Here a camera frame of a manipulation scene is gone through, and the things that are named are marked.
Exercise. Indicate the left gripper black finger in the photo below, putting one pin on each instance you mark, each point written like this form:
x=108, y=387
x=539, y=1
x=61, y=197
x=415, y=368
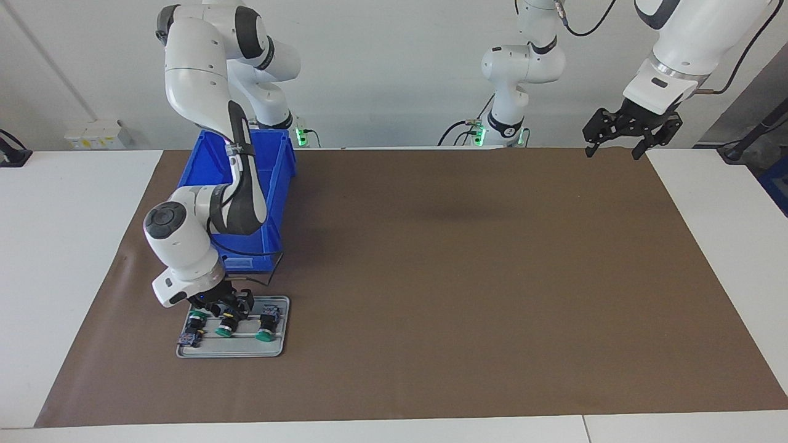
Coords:
x=603, y=126
x=662, y=130

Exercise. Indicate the blue plastic storage bin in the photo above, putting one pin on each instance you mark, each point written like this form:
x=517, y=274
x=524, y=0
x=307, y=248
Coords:
x=277, y=160

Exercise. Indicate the grey metal tray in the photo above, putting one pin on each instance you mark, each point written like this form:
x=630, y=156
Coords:
x=240, y=349

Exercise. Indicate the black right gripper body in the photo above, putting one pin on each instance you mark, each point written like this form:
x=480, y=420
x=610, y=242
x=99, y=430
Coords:
x=215, y=296

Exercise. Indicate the brown table mat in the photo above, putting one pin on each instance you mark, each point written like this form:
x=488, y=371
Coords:
x=492, y=307

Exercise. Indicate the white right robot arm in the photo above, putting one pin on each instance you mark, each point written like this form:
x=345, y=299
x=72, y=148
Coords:
x=191, y=67

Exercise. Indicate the green lit base connector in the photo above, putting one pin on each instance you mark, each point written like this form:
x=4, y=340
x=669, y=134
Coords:
x=475, y=132
x=300, y=132

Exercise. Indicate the green push button switch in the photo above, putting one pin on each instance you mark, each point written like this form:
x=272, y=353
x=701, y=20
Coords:
x=226, y=327
x=192, y=332
x=268, y=320

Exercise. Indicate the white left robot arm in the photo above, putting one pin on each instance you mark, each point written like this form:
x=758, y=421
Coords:
x=695, y=31

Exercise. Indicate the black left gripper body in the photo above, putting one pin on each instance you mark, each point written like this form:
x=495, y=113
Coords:
x=643, y=117

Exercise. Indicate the black table clamp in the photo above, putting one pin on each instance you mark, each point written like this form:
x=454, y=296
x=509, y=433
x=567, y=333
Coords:
x=15, y=157

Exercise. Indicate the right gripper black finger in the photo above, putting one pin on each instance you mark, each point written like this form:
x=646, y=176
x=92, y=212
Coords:
x=245, y=304
x=217, y=311

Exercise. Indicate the black stand with pole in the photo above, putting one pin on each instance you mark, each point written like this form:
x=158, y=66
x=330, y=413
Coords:
x=735, y=151

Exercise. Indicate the blue crate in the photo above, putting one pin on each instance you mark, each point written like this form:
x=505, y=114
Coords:
x=779, y=184

